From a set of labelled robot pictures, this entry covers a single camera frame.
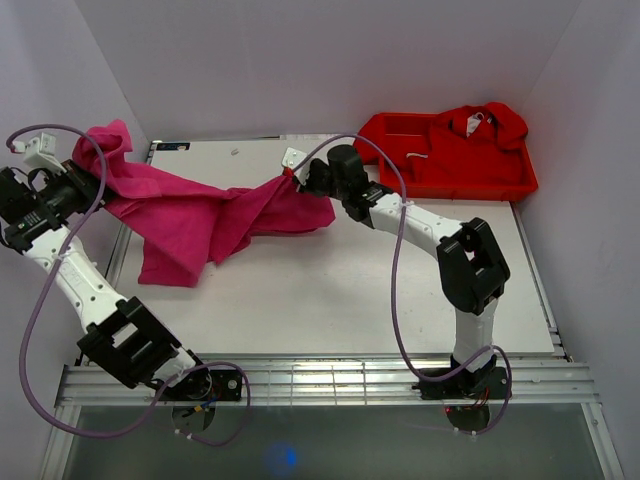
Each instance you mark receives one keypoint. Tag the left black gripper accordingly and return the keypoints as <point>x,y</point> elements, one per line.
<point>83,181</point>

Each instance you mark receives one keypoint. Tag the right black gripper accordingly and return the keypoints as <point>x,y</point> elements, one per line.
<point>307,184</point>

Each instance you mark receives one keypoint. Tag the pink trousers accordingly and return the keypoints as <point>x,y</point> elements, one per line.
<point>186,225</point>

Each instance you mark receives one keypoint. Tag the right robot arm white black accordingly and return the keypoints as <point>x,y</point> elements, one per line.
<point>472,268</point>

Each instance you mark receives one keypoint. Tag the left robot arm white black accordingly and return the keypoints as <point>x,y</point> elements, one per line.
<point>121,335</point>

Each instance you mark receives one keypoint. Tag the red trousers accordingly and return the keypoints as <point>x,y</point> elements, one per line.
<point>468,145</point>

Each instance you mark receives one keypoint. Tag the red plastic bin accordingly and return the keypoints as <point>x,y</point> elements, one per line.
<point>390,176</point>

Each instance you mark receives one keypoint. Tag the blue label sticker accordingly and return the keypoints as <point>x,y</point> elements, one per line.
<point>172,146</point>

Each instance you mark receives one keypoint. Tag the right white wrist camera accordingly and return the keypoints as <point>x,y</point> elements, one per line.
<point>292,159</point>

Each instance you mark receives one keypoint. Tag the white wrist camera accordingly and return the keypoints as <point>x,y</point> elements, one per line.
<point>292,159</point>
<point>38,152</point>

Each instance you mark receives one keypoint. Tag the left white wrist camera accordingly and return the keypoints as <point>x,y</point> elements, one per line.
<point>38,152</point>

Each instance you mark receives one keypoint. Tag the aluminium rail frame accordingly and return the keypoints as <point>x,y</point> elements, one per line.
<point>362,419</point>

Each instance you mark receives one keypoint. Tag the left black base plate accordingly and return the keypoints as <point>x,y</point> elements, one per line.
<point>220,385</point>

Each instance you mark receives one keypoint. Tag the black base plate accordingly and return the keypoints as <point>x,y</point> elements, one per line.
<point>491,384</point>
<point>220,385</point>

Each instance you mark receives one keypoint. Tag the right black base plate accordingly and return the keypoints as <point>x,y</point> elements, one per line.
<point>491,384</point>

